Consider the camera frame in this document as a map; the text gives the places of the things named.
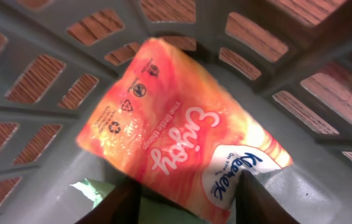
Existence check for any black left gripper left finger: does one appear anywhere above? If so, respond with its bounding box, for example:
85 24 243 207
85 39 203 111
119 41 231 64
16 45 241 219
76 179 141 224

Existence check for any orange Kleenex tissue pack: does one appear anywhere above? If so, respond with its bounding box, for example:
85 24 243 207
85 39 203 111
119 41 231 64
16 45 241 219
76 38 293 223

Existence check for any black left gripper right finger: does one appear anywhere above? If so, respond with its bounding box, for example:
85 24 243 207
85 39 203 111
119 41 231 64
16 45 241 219
235 170 299 224

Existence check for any grey plastic mesh basket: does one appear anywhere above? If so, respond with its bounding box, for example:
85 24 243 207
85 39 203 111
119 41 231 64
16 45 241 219
0 0 352 223

